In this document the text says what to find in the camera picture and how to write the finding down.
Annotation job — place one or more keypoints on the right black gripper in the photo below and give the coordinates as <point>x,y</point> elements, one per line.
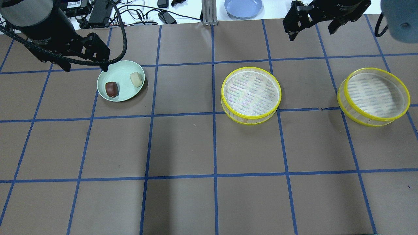
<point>343,6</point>

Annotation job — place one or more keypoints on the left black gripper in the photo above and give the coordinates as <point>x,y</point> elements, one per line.
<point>49,33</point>

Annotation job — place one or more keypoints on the brown bun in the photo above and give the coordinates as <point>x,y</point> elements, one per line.
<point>112,89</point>

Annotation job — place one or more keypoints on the white bun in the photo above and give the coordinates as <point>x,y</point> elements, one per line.
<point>136,79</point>

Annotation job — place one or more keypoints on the yellow steamer basket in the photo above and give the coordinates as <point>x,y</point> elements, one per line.
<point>373,97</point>
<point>250,95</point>

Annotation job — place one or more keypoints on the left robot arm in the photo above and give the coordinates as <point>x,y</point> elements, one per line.
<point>40,19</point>

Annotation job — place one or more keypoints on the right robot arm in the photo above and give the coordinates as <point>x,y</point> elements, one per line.
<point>398,17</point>

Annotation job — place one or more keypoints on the light green plate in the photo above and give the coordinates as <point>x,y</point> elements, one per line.
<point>120,73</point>

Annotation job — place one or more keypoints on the blue plate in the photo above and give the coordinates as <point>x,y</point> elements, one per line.
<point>243,9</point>

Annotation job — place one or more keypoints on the black power adapter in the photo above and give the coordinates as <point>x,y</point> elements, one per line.
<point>166,18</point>

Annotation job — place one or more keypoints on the aluminium frame post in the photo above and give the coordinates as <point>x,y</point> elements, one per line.
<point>209,13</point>

